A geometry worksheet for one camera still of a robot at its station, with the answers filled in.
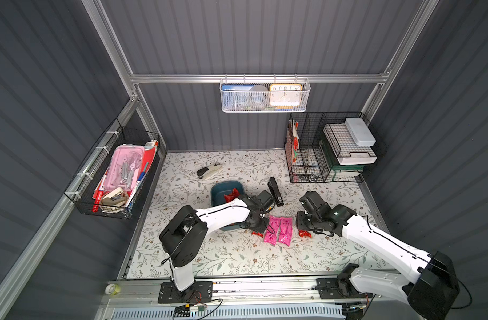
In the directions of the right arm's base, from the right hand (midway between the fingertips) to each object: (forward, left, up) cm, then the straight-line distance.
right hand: (301, 220), depth 81 cm
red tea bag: (-3, +19, -6) cm, 21 cm away
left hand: (-1, +16, -6) cm, 17 cm away
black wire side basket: (-1, +74, +24) cm, 77 cm away
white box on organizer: (+41, -33, +12) cm, 54 cm away
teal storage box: (+19, +37, -7) cm, 42 cm away
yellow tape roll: (-24, +74, -10) cm, 78 cm away
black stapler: (+19, +9, -8) cm, 22 cm away
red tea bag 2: (-3, -2, -6) cm, 7 cm away
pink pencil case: (+13, +68, +22) cm, 72 cm away
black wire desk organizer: (+43, -23, 0) cm, 49 cm away
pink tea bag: (-2, +12, -6) cm, 14 cm away
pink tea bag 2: (-1, +6, -8) cm, 10 cm away
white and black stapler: (+32, +44, -7) cm, 55 cm away
